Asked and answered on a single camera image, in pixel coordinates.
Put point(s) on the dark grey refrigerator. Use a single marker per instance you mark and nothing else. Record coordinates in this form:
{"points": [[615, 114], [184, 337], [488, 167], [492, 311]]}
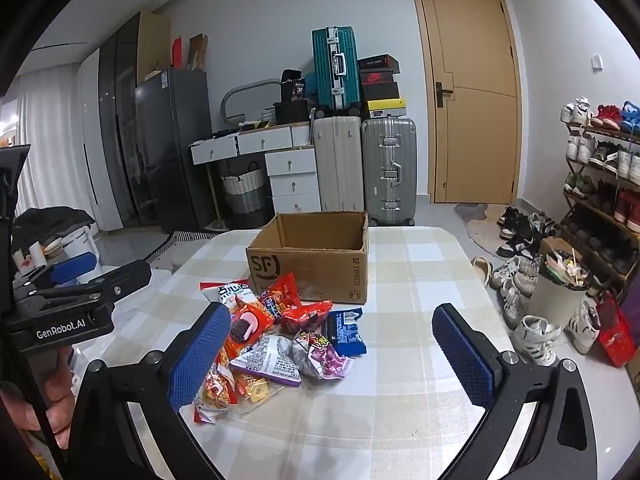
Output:
{"points": [[173, 113]]}

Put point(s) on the checked tablecloth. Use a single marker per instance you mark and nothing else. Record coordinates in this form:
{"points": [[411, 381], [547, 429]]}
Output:
{"points": [[400, 413]]}

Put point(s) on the red shopping bag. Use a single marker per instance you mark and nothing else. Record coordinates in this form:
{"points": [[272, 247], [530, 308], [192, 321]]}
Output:
{"points": [[615, 333]]}

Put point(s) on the teal suitcase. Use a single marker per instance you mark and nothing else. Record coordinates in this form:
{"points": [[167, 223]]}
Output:
{"points": [[336, 69]]}

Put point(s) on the cheese cracker packet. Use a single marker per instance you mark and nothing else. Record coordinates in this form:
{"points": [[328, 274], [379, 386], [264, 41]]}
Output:
{"points": [[254, 389]]}

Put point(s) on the white red noodle snack bag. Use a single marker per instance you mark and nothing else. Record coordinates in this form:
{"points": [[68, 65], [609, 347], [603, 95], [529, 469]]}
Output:
{"points": [[228, 293]]}

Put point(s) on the white sneaker on floor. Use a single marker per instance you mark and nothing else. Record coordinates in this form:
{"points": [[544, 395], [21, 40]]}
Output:
{"points": [[534, 337]]}

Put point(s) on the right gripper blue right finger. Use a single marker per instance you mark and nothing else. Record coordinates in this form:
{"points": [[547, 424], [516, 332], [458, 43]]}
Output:
{"points": [[559, 441]]}

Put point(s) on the orange bread loaf packet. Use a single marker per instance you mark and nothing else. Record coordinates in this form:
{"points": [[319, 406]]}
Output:
{"points": [[216, 396]]}

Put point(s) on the red chip snack bag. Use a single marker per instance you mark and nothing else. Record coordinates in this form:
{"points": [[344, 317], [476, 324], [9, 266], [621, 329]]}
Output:
{"points": [[281, 299]]}

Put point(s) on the white drawer desk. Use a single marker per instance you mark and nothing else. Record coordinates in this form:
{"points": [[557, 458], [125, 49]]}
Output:
{"points": [[290, 162]]}

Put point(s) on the red chocolate pie packet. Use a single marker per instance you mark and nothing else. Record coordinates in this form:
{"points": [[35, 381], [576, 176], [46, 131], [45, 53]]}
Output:
{"points": [[249, 321]]}

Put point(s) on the woven laundry basket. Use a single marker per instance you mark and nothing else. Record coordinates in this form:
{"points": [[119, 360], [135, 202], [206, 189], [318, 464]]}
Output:
{"points": [[246, 195]]}

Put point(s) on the beige suitcase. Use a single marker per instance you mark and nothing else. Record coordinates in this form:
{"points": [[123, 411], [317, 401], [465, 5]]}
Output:
{"points": [[337, 144]]}

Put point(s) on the white trash bin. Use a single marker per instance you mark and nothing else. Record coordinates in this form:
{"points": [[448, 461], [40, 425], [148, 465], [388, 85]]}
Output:
{"points": [[561, 285]]}

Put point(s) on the purple white snack bag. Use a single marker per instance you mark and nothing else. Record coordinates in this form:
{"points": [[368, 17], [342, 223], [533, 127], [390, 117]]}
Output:
{"points": [[270, 358]]}

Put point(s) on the black glass cabinet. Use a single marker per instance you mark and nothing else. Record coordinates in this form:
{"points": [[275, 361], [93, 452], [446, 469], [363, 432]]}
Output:
{"points": [[137, 49]]}

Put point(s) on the SF cardboard box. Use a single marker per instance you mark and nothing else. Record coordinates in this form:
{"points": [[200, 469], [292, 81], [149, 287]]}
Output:
{"points": [[327, 252]]}

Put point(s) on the stack of shoe boxes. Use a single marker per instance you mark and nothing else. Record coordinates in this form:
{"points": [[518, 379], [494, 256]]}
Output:
{"points": [[378, 87]]}

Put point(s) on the silver suitcase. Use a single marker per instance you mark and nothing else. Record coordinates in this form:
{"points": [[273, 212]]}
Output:
{"points": [[389, 170]]}

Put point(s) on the wooden shoe rack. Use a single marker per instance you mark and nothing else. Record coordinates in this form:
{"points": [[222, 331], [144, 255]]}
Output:
{"points": [[602, 197]]}

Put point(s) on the wooden door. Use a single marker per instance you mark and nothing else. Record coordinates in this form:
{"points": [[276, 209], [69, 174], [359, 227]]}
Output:
{"points": [[474, 100]]}

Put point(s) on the black bag on desk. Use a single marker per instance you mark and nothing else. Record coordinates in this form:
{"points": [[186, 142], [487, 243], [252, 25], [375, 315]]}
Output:
{"points": [[292, 86]]}

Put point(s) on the blue cookie packet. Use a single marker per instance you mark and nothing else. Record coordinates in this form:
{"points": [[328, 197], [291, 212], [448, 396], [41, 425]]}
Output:
{"points": [[341, 329]]}

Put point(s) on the door mat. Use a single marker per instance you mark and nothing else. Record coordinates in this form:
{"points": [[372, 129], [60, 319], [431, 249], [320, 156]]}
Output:
{"points": [[480, 221]]}

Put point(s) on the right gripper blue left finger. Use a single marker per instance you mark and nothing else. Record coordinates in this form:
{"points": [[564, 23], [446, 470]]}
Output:
{"points": [[104, 441]]}

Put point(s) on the purple candy bag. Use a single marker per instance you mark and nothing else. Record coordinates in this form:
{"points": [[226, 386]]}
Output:
{"points": [[315, 358]]}

